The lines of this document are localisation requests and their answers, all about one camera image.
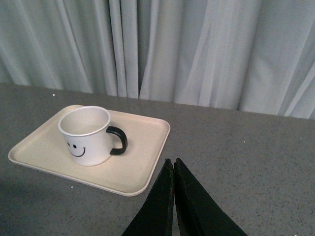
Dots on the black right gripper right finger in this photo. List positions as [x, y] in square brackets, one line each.
[198, 214]

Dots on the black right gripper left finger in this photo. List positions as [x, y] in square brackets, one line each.
[155, 218]

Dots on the white smiley mug black handle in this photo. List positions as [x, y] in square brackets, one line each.
[90, 138]

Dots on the beige rectangular plastic tray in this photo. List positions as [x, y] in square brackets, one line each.
[128, 174]

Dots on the white pleated curtain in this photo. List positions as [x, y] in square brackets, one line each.
[247, 55]

